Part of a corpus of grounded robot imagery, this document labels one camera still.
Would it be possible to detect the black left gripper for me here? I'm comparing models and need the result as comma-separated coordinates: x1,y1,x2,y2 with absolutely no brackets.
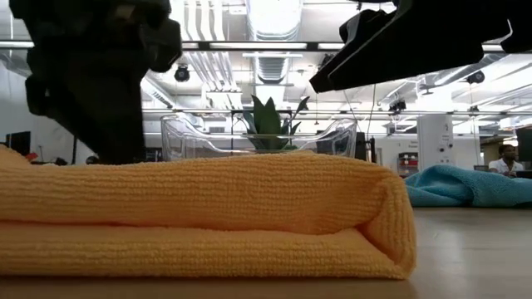
10,0,184,166

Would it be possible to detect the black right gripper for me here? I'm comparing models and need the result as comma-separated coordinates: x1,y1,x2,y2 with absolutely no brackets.
327,0,532,94

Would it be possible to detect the orange microfiber towel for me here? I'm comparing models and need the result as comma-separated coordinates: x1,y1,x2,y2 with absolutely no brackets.
0,145,418,280

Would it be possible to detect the blue microfiber towel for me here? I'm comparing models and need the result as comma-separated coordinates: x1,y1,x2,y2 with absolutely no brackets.
403,164,532,209

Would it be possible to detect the black ceiling spotlight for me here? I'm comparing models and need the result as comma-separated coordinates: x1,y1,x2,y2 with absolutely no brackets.
174,64,191,83
465,69,486,86

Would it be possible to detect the black linear ceiling light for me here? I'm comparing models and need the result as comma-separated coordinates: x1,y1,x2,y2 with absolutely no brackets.
0,40,532,54

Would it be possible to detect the clear plastic bin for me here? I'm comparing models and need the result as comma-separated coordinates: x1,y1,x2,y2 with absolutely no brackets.
160,114,359,163

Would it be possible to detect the white pillar cabinet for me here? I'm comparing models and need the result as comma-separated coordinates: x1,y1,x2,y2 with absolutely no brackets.
416,114,455,172

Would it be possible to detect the black machine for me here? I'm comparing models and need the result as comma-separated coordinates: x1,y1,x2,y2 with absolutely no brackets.
355,131,377,163

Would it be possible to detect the red storage bins shelf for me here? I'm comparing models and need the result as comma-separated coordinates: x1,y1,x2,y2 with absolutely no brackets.
397,151,420,179

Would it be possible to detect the black monitor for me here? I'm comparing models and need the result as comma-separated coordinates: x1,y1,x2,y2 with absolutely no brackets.
4,130,32,158
515,126,532,164

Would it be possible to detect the artificial succulent in white pot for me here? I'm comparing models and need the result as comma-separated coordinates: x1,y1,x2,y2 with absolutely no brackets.
242,95,311,153

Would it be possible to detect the person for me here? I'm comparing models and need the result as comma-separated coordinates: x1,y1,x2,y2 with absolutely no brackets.
488,143,525,179

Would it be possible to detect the silver ceiling air duct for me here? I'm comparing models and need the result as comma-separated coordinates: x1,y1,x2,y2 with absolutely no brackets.
244,0,304,42

